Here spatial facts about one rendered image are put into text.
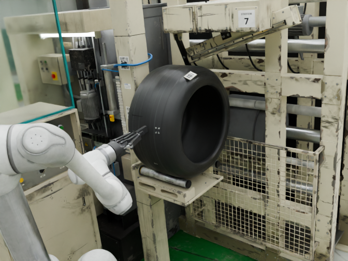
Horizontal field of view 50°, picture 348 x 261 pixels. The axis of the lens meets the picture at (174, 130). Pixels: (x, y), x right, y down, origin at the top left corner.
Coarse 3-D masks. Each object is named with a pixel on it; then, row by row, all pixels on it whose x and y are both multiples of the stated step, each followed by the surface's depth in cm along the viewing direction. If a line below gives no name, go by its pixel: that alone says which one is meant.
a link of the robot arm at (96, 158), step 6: (96, 150) 154; (84, 156) 150; (90, 156) 150; (96, 156) 151; (102, 156) 153; (90, 162) 148; (96, 162) 149; (102, 162) 151; (96, 168) 148; (102, 168) 149; (108, 168) 153; (72, 174) 145; (102, 174) 148; (72, 180) 147; (78, 180) 145
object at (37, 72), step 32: (0, 0) 175; (32, 0) 187; (0, 32) 177; (32, 32) 190; (0, 64) 180; (32, 64) 192; (64, 64) 207; (0, 96) 182; (32, 96) 195; (64, 96) 210
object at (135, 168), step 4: (136, 164) 211; (140, 164) 213; (132, 168) 210; (136, 168) 211; (132, 172) 212; (136, 172) 212; (132, 176) 213; (136, 176) 212; (140, 176) 215; (136, 180) 213
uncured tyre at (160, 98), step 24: (168, 72) 185; (144, 96) 181; (168, 96) 173; (192, 96) 225; (216, 96) 215; (144, 120) 178; (168, 120) 172; (192, 120) 229; (216, 120) 221; (144, 144) 182; (168, 144) 175; (192, 144) 226; (216, 144) 208; (168, 168) 184; (192, 168) 190
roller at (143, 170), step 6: (144, 168) 212; (144, 174) 211; (150, 174) 208; (156, 174) 205; (162, 174) 203; (162, 180) 204; (168, 180) 200; (174, 180) 197; (180, 180) 195; (186, 180) 193; (186, 186) 192
